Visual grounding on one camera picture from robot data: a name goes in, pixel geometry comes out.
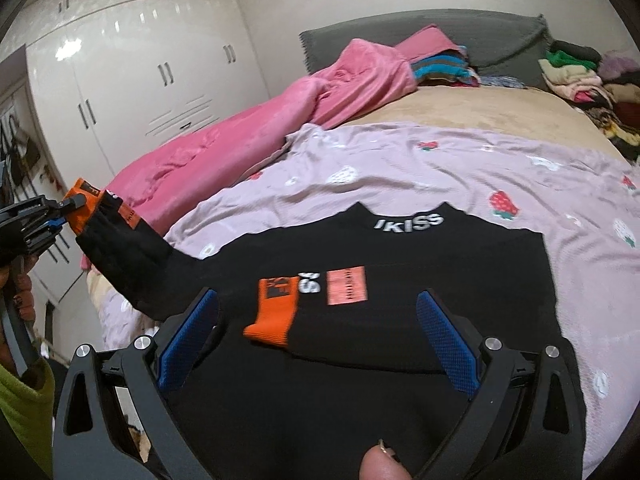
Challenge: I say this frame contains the person's left forearm green sleeve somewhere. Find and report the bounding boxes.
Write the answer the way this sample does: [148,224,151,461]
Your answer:
[0,355,57,478]

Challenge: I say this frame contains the blue floral cloth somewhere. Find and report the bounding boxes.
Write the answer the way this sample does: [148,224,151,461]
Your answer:
[479,75,527,91]

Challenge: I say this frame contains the cream floral bed sheet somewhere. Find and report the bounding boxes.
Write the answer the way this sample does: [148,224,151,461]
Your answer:
[86,267,151,353]

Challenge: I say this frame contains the lilac strawberry print blanket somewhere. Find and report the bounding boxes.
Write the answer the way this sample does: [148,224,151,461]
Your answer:
[87,122,640,471]

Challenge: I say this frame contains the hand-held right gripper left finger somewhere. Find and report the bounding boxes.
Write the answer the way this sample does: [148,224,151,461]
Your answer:
[52,287,221,480]

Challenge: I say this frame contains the white wardrobe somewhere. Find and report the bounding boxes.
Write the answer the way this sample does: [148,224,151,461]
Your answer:
[0,0,272,306]

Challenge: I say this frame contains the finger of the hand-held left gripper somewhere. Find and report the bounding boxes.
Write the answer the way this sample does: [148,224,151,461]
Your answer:
[20,195,85,213]
[17,212,68,253]

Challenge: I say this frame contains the striped folded clothes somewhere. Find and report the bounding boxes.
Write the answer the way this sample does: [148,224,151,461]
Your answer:
[409,49,482,89]

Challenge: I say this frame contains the grey bed cushion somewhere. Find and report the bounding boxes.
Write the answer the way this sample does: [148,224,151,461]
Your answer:
[299,8,557,92]

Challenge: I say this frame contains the pile of assorted clothes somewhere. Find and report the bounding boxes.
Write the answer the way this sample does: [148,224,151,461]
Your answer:
[537,39,640,162]

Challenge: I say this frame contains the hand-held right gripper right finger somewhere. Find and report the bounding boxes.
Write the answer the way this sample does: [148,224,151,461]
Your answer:
[415,289,588,480]

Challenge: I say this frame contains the beige bed sheet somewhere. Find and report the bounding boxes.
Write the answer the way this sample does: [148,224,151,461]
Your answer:
[340,81,632,162]

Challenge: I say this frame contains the person's left hand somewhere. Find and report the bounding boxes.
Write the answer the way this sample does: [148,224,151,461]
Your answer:
[0,254,37,323]

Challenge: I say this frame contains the person's right hand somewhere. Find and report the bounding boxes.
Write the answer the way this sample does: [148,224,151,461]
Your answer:
[360,439,415,480]

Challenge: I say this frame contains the black sweater with orange cuffs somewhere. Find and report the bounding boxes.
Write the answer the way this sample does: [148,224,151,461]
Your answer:
[66,177,590,480]

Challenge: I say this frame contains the pink fleece blanket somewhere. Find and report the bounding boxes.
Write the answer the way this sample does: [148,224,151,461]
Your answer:
[80,24,470,272]

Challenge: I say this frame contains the hanging bags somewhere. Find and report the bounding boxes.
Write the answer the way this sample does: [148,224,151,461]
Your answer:
[0,110,42,188]

